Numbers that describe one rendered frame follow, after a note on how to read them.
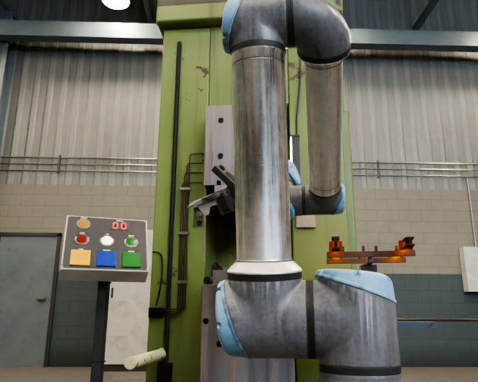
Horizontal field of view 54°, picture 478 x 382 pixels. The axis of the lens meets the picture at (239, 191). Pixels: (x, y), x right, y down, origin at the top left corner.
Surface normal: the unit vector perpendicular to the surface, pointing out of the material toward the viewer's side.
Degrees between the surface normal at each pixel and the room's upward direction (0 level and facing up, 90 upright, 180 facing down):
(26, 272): 90
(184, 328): 90
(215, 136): 90
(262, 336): 116
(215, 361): 90
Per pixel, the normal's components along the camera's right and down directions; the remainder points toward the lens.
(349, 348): -0.41, -0.24
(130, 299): 0.04, -0.26
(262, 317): -0.16, -0.08
